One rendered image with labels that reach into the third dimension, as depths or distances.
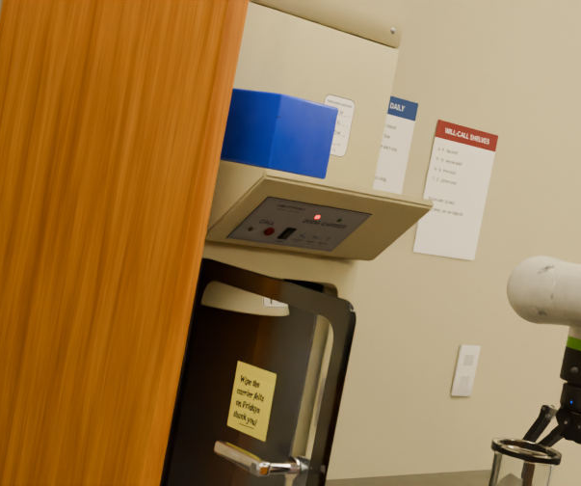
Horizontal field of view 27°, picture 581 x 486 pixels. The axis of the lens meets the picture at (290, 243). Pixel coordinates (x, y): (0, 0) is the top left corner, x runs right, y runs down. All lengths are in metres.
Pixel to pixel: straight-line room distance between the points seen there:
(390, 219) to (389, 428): 1.00
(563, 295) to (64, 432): 0.76
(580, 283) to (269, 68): 0.57
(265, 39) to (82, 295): 0.40
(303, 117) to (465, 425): 1.43
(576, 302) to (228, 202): 0.59
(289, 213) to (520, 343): 1.43
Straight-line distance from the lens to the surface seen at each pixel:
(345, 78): 1.66
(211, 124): 1.38
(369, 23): 1.69
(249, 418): 1.38
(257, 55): 1.54
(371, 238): 1.65
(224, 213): 1.46
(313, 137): 1.47
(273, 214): 1.49
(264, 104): 1.45
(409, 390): 2.58
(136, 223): 1.46
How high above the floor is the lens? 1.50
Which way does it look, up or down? 3 degrees down
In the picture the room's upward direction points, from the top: 11 degrees clockwise
